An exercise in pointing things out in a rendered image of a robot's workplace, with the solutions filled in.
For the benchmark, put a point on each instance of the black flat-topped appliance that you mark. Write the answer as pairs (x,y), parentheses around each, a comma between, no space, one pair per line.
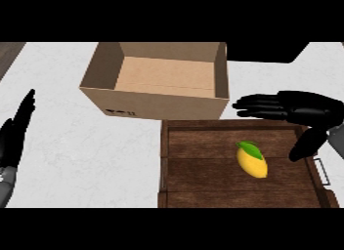
(266,52)

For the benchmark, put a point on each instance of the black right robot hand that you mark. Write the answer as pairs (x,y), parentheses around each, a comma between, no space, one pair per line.
(304,110)

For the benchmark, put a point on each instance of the open cardboard box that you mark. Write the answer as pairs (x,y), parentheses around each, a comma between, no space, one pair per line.
(156,81)

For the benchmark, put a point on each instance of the dark brown wooden tray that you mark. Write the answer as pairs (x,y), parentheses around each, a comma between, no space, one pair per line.
(208,175)

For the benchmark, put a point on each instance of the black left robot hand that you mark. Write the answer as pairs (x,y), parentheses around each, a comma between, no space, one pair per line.
(14,130)

